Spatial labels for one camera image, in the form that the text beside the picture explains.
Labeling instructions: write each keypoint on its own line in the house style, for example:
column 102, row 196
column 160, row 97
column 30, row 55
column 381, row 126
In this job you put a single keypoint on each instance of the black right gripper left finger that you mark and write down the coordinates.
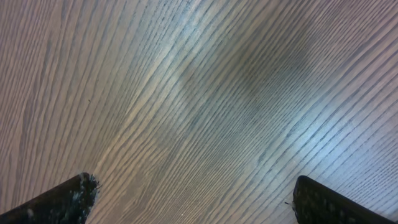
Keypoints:
column 69, row 202

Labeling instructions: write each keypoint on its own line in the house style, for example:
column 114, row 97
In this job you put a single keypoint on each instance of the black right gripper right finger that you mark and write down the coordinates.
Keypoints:
column 314, row 203

